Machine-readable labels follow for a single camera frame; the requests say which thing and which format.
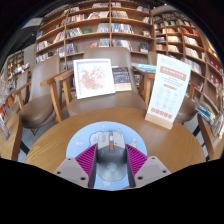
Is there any stack of blue books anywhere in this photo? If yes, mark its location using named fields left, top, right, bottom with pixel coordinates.
left=131, top=62, right=158, bottom=74

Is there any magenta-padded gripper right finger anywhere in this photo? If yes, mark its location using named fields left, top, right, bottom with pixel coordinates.
left=125, top=143, right=172, bottom=188

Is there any distant wooden bookshelf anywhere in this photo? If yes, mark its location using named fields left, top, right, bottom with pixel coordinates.
left=6, top=49, right=31, bottom=84

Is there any white sign on wooden base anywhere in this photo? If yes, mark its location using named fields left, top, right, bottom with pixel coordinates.
left=144, top=53, right=192, bottom=130

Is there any dark blue book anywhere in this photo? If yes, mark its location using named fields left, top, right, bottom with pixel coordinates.
left=111, top=66, right=133, bottom=92

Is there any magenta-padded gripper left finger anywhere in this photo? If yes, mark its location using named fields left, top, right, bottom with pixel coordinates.
left=53, top=144, right=98, bottom=189

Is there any white framed flower picture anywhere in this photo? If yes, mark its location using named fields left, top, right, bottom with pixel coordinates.
left=72, top=58, right=116, bottom=100

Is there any grey computer mouse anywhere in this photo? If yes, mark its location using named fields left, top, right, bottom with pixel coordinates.
left=95, top=130, right=128, bottom=183

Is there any round light blue mouse pad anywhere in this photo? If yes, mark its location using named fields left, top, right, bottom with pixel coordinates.
left=65, top=120, right=148, bottom=191

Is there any wooden bookshelf with books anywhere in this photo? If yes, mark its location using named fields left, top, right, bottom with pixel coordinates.
left=153, top=9, right=224, bottom=101
left=34, top=1, right=156, bottom=64

